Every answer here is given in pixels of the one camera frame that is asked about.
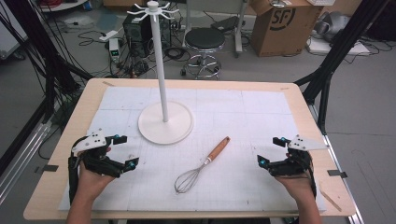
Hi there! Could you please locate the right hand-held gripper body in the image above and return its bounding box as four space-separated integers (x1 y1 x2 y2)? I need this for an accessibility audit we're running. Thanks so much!
266 133 330 178

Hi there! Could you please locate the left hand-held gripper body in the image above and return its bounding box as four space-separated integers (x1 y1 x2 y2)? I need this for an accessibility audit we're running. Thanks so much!
68 128 127 179

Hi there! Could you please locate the white hook rack stand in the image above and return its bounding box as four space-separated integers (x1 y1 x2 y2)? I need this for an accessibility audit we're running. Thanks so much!
126 0 194 146

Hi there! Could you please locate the wire whisk with wooden handle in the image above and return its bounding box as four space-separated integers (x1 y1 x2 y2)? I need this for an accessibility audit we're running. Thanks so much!
174 135 232 196

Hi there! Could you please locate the person's right hand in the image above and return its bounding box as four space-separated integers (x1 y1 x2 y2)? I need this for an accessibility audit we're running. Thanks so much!
275 172 316 205

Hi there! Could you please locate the person's left hand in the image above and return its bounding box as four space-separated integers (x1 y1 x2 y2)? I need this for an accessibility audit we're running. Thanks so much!
76 147 116 201

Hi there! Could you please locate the black tape strip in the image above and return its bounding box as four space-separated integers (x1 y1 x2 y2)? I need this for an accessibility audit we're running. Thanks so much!
34 163 60 174
326 169 348 179

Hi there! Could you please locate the white grid paper mat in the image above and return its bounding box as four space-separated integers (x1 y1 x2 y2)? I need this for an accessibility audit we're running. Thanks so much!
58 86 327 213

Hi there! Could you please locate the thin wooden stick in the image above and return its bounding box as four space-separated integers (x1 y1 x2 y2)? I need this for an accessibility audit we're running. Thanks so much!
319 189 343 213

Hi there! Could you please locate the small device with green display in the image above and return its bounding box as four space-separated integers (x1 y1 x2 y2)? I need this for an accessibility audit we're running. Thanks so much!
108 37 121 63

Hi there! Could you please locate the flat white board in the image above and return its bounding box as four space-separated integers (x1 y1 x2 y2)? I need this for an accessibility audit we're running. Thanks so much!
305 36 372 57

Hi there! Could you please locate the white power strip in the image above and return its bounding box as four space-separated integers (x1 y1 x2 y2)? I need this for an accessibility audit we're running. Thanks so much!
98 29 120 43

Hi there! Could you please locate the black computer tower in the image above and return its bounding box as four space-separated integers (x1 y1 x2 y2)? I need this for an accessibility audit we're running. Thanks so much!
121 11 173 59

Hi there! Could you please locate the cardboard box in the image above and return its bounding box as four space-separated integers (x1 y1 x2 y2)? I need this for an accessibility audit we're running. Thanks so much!
249 0 325 58

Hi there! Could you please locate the grey bag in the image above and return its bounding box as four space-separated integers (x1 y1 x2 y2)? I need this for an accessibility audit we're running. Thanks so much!
313 10 352 43

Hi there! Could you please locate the black round stool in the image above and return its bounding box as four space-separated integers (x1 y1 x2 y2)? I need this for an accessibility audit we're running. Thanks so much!
179 27 227 80

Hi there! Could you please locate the black strap on left gripper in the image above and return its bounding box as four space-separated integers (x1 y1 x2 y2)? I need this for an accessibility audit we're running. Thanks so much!
67 154 81 204

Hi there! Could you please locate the aluminium rail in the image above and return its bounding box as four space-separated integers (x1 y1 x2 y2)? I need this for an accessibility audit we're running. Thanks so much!
307 102 366 224
0 119 53 204

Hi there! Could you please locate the bundle of black floor cables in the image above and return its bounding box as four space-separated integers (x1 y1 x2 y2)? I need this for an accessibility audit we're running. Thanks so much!
77 29 191 79

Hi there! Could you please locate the black metal frame stand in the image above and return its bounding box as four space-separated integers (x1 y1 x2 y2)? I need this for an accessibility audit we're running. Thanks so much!
293 0 391 136
0 0 95 175

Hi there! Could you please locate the grey metal post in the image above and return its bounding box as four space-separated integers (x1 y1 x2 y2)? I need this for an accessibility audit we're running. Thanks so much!
233 0 250 59

